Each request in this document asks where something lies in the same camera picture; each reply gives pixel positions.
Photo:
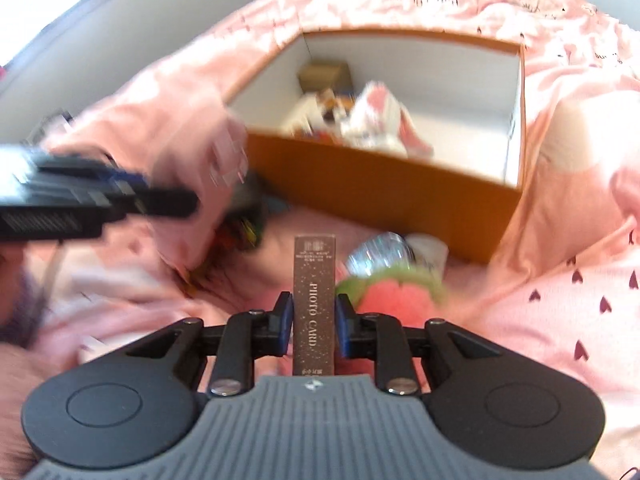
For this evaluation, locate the brown card box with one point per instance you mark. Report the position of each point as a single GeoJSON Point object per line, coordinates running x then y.
{"type": "Point", "coordinates": [314, 300]}

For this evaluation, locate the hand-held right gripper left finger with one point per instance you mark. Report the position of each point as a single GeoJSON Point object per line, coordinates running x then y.
{"type": "Point", "coordinates": [284, 322]}

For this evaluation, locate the gold box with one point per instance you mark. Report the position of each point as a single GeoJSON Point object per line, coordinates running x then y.
{"type": "Point", "coordinates": [325, 77]}

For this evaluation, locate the pink green strawberry plush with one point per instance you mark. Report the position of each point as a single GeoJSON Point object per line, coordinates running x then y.
{"type": "Point", "coordinates": [390, 300]}

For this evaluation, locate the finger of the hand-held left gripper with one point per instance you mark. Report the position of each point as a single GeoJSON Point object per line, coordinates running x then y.
{"type": "Point", "coordinates": [125, 181]}
{"type": "Point", "coordinates": [165, 203]}

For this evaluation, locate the glittery round case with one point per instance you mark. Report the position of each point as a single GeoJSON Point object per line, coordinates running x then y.
{"type": "Point", "coordinates": [375, 255]}

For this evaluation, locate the black case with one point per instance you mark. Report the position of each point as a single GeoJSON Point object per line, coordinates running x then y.
{"type": "Point", "coordinates": [250, 200]}

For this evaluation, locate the window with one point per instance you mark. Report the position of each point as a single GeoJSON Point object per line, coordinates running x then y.
{"type": "Point", "coordinates": [60, 0]}

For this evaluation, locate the pink cloth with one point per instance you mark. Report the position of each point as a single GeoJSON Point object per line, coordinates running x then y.
{"type": "Point", "coordinates": [190, 160]}

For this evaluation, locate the white case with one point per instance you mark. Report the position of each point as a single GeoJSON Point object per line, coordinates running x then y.
{"type": "Point", "coordinates": [302, 112]}

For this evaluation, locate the orange cardboard box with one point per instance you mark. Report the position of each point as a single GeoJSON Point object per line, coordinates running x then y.
{"type": "Point", "coordinates": [380, 195]}

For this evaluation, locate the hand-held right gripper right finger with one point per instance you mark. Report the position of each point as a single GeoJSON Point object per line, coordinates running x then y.
{"type": "Point", "coordinates": [345, 325]}

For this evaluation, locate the pink printed blanket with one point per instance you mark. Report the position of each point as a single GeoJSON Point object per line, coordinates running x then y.
{"type": "Point", "coordinates": [575, 210]}

